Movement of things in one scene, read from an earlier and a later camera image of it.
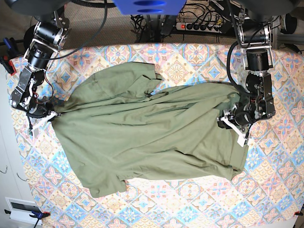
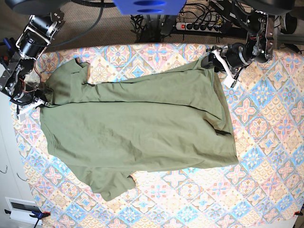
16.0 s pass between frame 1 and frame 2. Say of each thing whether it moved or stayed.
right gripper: moved
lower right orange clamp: stayed
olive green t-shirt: moved
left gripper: moved
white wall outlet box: stayed
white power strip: stayed
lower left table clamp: stayed
